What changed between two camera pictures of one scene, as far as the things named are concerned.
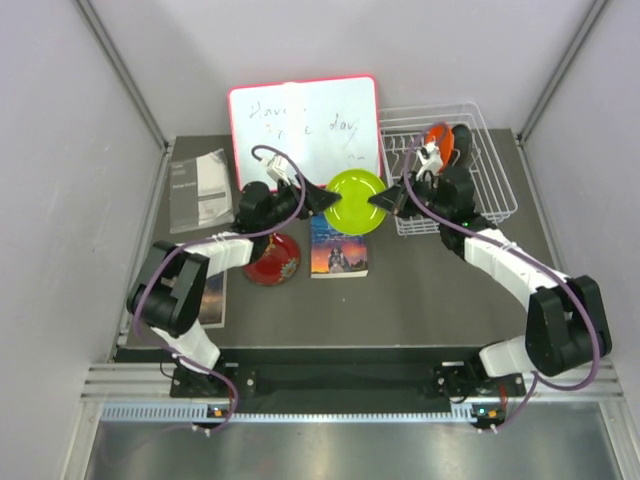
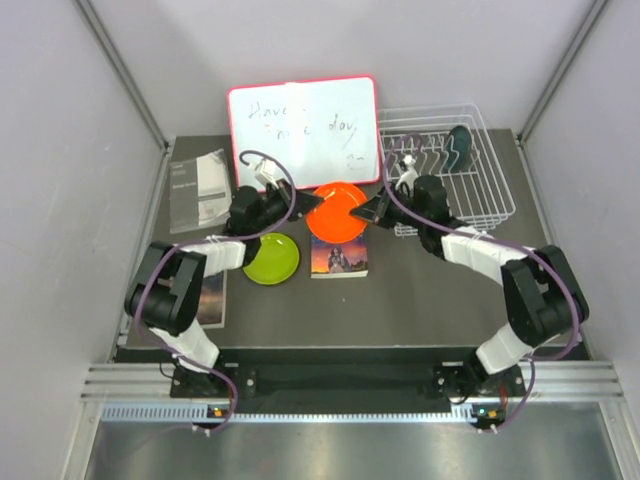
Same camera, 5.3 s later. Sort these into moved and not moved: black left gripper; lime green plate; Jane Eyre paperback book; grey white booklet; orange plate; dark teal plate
Moved: lime green plate; orange plate
Not moved: Jane Eyre paperback book; black left gripper; grey white booklet; dark teal plate
